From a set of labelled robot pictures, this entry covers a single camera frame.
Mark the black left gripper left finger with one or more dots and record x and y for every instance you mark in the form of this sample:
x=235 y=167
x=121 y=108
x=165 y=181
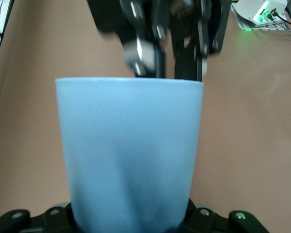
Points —
x=19 y=223

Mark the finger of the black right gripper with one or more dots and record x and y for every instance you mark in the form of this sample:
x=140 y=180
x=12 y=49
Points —
x=186 y=65
x=145 y=55

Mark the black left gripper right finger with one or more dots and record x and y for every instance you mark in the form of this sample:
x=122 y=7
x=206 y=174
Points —
x=220 y=224

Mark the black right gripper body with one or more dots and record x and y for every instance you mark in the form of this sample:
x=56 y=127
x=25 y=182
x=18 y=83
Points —
x=111 y=14

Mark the blue plastic cup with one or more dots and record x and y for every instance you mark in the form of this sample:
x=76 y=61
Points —
x=128 y=145

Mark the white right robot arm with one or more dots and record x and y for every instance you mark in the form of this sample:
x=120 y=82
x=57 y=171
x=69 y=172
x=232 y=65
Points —
x=247 y=9

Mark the brown table cover sheet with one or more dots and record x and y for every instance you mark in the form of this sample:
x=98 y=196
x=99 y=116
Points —
x=232 y=121

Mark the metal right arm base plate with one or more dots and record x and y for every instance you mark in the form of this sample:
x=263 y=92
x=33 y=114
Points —
x=269 y=26

